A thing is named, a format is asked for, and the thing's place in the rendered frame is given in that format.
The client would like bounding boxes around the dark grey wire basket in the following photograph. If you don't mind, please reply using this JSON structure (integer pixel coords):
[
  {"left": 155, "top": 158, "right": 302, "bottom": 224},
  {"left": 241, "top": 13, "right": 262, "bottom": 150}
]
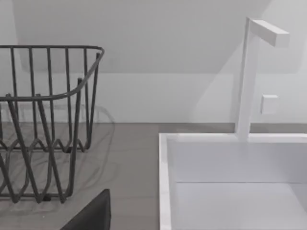
[{"left": 0, "top": 45, "right": 105, "bottom": 204}]

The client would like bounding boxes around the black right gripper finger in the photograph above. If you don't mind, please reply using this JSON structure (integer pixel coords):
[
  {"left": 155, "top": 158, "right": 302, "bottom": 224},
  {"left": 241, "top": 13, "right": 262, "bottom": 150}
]
[{"left": 59, "top": 188, "right": 112, "bottom": 230}]

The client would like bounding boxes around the white sink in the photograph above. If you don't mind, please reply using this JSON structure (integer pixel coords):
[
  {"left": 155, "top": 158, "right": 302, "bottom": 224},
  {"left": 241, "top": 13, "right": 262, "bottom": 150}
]
[{"left": 158, "top": 133, "right": 307, "bottom": 230}]

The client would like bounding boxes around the tall white tap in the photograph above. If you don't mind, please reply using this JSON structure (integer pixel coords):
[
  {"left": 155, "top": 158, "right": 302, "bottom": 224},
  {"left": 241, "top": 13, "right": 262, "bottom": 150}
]
[{"left": 234, "top": 16, "right": 290, "bottom": 140}]

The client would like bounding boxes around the small white square knob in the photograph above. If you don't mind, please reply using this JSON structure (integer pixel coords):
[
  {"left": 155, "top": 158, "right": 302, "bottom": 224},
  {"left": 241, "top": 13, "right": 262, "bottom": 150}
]
[{"left": 260, "top": 94, "right": 279, "bottom": 115}]

